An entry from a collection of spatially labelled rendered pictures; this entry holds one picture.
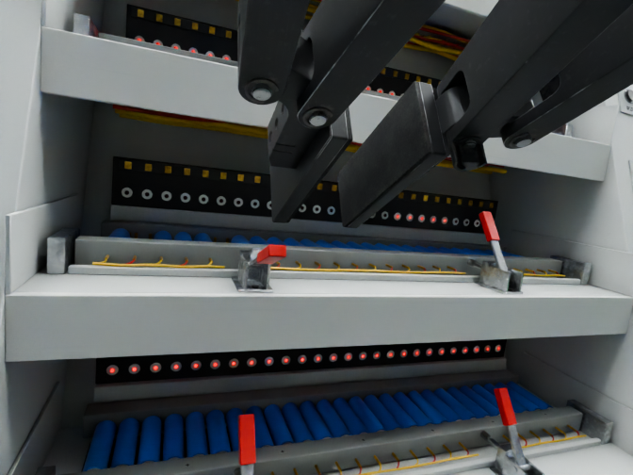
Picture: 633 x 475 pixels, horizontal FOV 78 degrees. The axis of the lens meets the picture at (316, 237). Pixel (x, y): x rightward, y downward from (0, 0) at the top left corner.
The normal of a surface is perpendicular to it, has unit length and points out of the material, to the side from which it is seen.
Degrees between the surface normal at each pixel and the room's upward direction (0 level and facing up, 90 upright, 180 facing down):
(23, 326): 110
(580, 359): 90
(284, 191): 90
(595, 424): 90
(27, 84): 90
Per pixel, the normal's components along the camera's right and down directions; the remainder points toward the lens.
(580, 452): 0.11, -0.98
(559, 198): -0.94, -0.06
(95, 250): 0.36, 0.18
